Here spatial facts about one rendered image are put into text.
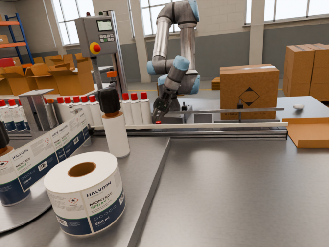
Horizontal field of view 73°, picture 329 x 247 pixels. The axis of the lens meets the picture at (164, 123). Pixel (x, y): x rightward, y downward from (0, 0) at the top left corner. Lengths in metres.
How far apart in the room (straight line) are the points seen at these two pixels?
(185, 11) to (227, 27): 4.99
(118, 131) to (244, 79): 0.73
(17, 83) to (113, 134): 2.79
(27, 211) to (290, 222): 0.78
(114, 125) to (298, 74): 3.58
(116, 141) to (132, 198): 0.29
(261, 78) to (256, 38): 4.93
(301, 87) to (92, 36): 3.54
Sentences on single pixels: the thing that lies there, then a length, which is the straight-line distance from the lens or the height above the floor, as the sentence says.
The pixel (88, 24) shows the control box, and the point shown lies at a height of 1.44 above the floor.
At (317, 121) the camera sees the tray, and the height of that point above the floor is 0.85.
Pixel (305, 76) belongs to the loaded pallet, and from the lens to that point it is 4.20.
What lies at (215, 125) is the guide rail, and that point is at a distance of 1.14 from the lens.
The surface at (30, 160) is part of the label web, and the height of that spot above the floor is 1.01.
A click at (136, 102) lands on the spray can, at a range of 1.18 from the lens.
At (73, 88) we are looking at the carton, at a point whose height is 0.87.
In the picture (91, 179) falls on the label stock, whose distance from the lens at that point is 0.63.
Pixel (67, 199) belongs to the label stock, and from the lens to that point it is 0.63.
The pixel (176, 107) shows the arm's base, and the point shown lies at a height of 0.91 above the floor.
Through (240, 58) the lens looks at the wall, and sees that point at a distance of 6.38.
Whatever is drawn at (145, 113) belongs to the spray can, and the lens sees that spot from 1.19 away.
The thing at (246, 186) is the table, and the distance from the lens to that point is 0.86.
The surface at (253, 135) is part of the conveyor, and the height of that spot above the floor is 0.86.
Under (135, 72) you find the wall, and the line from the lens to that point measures 7.41.
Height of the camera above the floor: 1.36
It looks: 22 degrees down
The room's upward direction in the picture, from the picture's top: 7 degrees counter-clockwise
